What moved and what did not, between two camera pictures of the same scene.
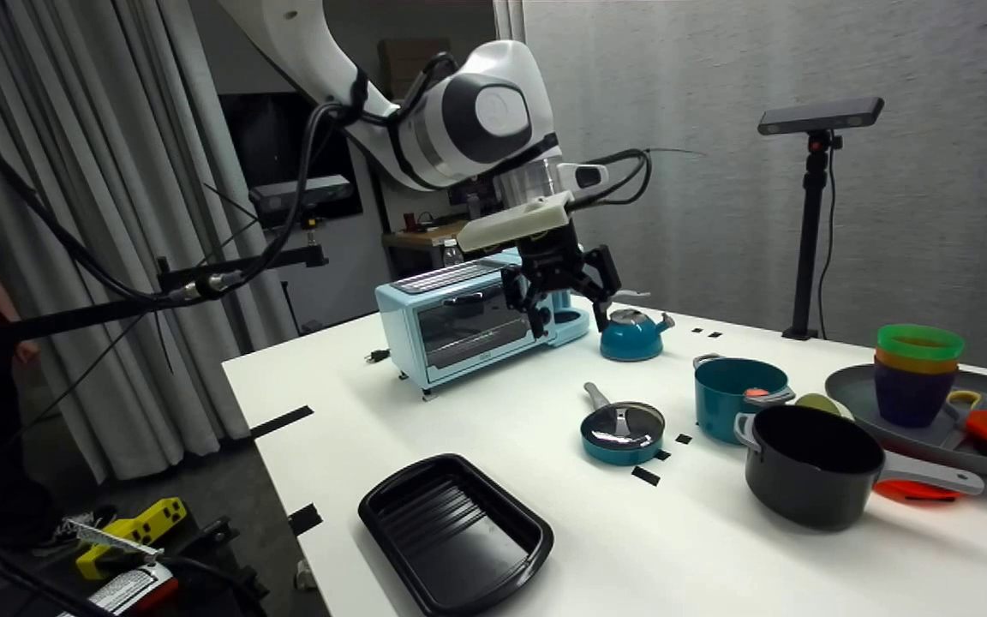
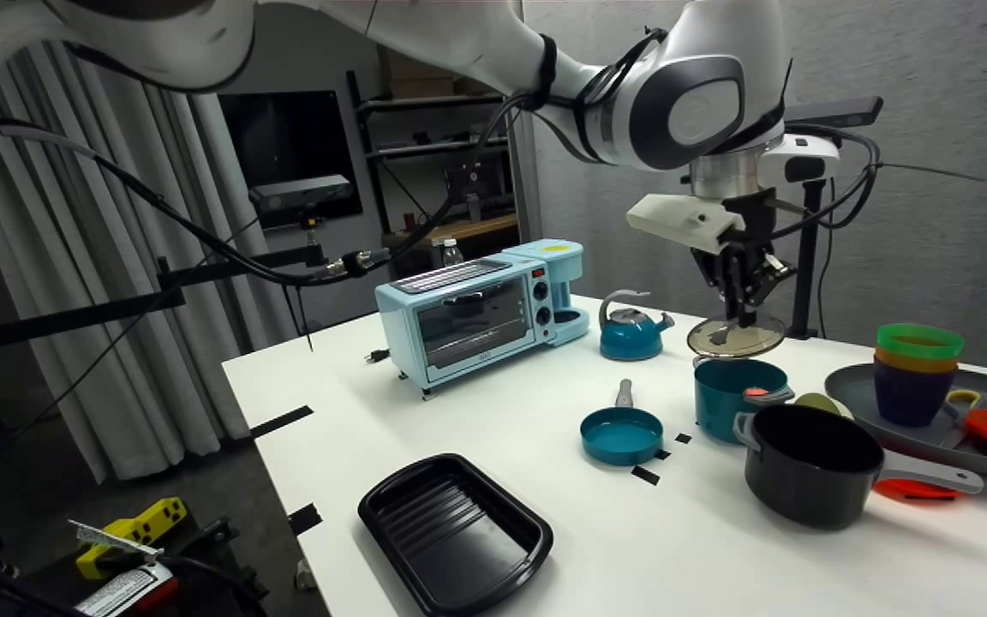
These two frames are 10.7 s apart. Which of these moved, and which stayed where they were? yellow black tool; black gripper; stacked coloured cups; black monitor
Moved: black gripper
Stayed: stacked coloured cups; yellow black tool; black monitor
